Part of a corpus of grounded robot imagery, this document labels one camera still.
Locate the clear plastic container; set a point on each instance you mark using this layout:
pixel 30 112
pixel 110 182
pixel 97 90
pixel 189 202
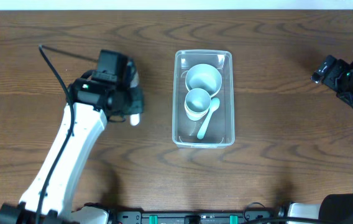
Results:
pixel 221 131

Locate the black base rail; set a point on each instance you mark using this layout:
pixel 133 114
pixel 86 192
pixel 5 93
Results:
pixel 192 217

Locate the yellow plastic bowl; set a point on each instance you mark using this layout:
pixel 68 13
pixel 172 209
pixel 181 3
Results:
pixel 215 93

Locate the pale green plastic spoon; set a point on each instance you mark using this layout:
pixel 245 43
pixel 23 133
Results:
pixel 215 104

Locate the yellow plastic cup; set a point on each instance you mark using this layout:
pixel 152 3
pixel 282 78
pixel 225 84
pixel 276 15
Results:
pixel 192 112

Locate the grey plastic cup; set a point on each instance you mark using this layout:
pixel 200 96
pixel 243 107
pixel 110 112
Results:
pixel 197 100

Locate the white plastic fork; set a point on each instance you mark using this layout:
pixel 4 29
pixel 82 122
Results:
pixel 134 119

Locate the grey plastic bowl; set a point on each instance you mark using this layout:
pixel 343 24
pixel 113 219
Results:
pixel 205 77

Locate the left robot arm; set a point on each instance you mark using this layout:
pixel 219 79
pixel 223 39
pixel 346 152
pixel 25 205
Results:
pixel 91 101

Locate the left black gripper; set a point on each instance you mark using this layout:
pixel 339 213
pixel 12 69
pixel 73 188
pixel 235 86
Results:
pixel 140 99

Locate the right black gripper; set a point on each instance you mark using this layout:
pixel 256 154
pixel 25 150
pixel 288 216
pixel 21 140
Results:
pixel 335 80

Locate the white plastic cup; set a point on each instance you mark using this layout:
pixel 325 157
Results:
pixel 195 117

